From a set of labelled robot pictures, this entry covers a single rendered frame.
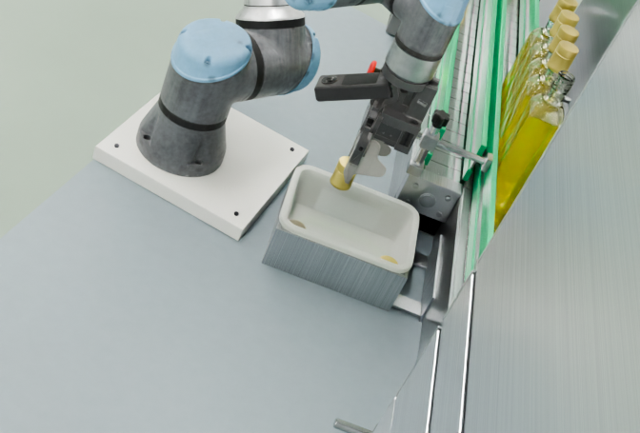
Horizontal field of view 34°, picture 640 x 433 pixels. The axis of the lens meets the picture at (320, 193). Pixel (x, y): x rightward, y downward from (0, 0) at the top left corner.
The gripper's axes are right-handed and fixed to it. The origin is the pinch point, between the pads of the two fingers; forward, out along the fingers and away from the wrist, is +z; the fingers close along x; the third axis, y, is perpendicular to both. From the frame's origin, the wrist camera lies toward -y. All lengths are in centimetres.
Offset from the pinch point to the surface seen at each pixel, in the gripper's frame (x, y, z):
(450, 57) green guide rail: 38.4, 11.9, -4.8
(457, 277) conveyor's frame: -10.4, 21.5, 4.1
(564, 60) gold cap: 17.8, 25.7, -22.6
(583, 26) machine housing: 77, 40, -4
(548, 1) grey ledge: 100, 35, 3
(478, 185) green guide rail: 10.9, 22.0, 0.9
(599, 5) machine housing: 74, 40, -11
